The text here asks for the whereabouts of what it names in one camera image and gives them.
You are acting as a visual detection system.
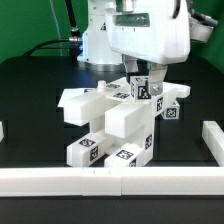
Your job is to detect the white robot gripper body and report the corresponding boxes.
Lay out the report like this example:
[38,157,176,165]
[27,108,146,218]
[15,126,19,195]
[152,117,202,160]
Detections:
[105,0,214,64]

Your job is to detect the white rail barrier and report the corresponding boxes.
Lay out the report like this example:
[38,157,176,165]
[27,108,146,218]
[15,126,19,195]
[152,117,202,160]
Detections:
[0,121,4,142]
[202,121,224,167]
[0,167,224,197]

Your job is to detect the white left rail barrier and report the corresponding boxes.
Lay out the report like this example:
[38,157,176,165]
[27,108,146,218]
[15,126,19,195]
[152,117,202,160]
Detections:
[0,121,4,142]

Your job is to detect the white tagged cube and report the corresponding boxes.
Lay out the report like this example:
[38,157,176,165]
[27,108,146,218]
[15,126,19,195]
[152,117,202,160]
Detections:
[162,101,180,120]
[130,76,151,101]

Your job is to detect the white right rail barrier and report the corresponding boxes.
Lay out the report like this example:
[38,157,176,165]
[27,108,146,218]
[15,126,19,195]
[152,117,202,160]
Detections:
[202,121,224,167]

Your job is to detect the white front rail barrier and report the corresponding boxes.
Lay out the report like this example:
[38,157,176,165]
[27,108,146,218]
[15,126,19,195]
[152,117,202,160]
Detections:
[0,167,224,197]

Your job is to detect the white chair back frame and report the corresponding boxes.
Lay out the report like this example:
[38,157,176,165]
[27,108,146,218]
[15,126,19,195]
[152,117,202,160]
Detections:
[64,78,190,138]

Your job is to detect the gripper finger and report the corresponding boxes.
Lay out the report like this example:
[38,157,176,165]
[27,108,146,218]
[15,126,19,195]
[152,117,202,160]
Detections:
[123,55,139,80]
[148,63,168,95]

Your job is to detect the black cable with connector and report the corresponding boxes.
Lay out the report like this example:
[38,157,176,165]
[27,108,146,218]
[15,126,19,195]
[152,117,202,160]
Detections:
[22,0,83,58]

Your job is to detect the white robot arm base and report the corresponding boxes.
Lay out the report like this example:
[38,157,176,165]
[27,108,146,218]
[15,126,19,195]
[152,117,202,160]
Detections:
[77,0,134,72]

